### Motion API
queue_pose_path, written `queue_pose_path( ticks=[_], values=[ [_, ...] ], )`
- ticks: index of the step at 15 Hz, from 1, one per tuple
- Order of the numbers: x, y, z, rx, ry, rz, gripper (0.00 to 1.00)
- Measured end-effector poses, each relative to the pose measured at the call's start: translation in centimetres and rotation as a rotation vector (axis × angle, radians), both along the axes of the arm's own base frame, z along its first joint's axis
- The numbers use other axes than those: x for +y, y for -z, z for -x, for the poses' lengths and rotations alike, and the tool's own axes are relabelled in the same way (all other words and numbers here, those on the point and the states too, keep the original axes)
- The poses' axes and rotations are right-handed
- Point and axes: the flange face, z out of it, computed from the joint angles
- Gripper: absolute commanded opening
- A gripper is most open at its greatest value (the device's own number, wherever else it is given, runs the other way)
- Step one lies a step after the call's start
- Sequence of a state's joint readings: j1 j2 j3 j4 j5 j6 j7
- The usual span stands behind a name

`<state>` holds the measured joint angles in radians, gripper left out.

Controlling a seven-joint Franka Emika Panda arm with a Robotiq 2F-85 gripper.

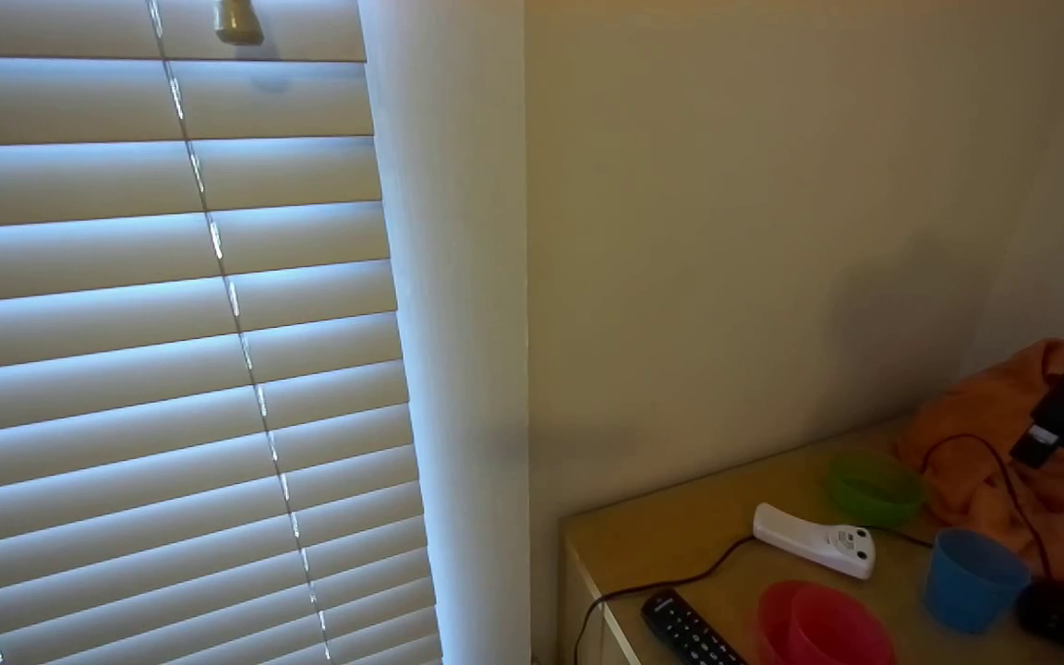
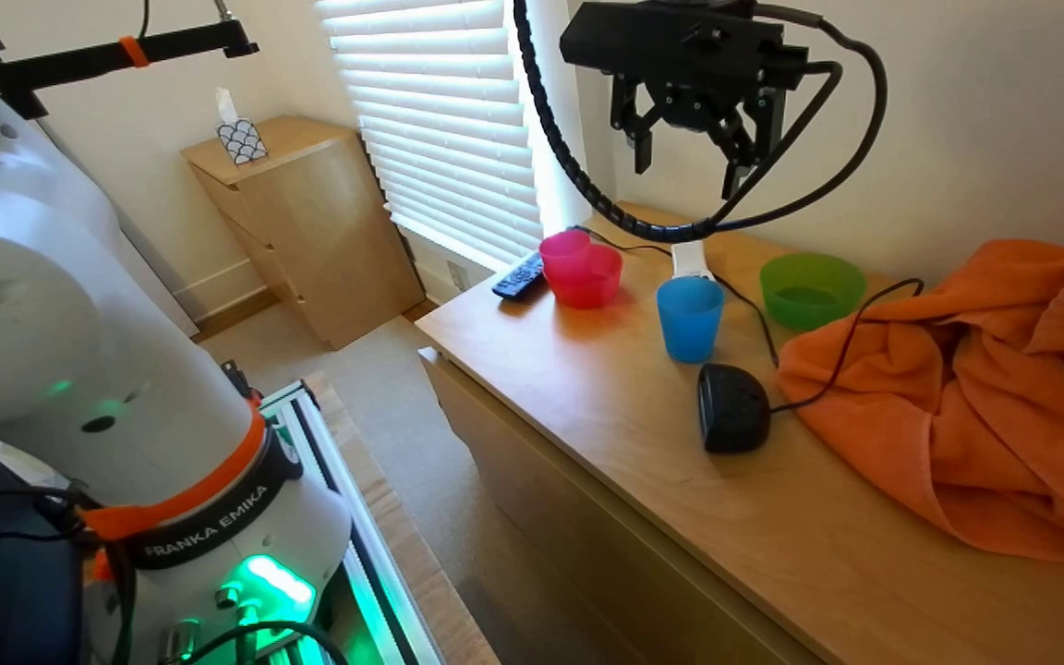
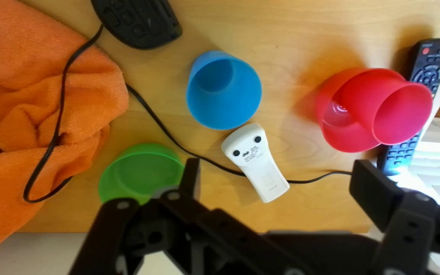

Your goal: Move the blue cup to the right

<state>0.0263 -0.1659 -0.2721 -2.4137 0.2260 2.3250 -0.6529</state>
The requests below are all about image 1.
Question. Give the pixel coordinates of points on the white horizontal window blind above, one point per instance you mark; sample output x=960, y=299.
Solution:
x=129, y=343

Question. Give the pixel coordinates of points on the black remote control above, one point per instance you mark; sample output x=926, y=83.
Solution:
x=688, y=634

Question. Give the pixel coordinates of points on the light wooden cabinet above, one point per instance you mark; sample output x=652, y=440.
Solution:
x=683, y=530

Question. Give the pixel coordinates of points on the red plastic bowl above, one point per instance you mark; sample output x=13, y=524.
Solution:
x=822, y=625

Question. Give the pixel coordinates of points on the white power strip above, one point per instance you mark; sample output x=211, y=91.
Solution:
x=810, y=535

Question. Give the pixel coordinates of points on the blue plastic cup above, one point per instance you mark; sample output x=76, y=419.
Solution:
x=971, y=586

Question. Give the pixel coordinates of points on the white window frame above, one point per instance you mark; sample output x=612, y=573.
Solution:
x=459, y=306

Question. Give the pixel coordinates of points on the green plastic bowl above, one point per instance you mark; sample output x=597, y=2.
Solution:
x=873, y=488

